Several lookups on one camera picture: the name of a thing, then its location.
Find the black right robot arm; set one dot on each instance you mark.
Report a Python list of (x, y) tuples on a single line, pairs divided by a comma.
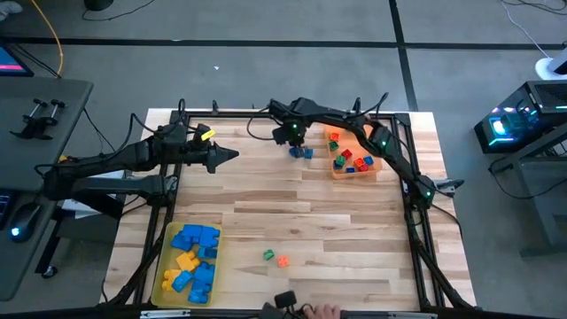
[(354, 124)]

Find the small yellow black tool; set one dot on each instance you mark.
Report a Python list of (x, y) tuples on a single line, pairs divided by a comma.
[(63, 158)]

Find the black lit desktop computer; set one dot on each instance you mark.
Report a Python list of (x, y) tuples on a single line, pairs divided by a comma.
[(518, 119)]

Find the small black rail clamp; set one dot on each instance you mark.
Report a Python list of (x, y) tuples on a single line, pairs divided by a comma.
[(356, 105), (215, 106)]

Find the black double clamp bracket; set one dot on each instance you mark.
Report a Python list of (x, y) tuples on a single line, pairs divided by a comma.
[(37, 119)]

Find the white round device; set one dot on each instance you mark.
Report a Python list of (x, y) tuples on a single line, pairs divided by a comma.
[(549, 66)]

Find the silver metal bracket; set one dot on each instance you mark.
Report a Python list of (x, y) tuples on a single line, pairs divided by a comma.
[(412, 315), (165, 314)]

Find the person's hand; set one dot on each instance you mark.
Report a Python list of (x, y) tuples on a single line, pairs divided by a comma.
[(322, 312)]

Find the black computer mouse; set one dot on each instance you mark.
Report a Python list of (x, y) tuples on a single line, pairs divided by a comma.
[(23, 221)]

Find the computer monitor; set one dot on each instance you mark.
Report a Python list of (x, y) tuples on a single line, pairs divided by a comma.
[(11, 62)]

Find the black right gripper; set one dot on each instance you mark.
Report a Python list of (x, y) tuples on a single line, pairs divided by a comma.
[(290, 133)]

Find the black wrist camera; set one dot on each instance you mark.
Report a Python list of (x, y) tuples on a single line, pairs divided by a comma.
[(200, 130), (280, 109)]

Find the white paper sheet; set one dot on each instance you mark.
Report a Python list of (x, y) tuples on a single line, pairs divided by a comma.
[(77, 207)]

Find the large yellow block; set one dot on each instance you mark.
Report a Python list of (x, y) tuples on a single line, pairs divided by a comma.
[(167, 280), (187, 261)]

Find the black desk support beam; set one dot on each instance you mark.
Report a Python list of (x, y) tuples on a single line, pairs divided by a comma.
[(99, 208)]

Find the dark grey desk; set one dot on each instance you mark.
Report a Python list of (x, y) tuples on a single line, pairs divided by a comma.
[(26, 159)]

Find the grey side table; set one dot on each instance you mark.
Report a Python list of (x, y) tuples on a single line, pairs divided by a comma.
[(540, 199)]

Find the black metal table frame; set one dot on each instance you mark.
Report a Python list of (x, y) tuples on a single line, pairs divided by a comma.
[(248, 114)]

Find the grey shoe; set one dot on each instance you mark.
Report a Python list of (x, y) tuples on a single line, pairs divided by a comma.
[(9, 8)]

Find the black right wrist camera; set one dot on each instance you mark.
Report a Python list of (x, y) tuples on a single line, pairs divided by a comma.
[(280, 109)]

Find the translucent yellow plastic bin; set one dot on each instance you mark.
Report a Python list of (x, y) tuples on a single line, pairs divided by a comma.
[(161, 248)]

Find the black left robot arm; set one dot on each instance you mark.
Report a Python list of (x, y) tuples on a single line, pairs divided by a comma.
[(111, 159)]

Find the small orange block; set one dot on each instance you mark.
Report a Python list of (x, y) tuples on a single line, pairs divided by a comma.
[(334, 136), (283, 261), (359, 162)]

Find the black round stand base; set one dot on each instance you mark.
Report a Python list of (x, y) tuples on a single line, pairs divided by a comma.
[(97, 3)]

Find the small red block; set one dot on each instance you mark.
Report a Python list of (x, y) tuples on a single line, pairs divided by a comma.
[(347, 153), (363, 168)]

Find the translucent orange plastic bin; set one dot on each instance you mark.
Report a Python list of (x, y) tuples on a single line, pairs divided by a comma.
[(376, 173)]

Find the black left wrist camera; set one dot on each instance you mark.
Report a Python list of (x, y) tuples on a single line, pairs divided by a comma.
[(200, 130)]

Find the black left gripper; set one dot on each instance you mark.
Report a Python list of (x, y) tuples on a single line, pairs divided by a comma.
[(190, 153)]

